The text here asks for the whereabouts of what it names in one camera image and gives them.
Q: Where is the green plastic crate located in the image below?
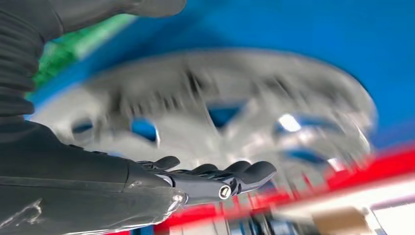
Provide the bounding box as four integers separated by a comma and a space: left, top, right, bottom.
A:
25, 13, 137, 98

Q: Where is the red barrier belt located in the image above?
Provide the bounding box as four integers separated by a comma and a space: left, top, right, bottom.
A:
107, 146, 415, 235

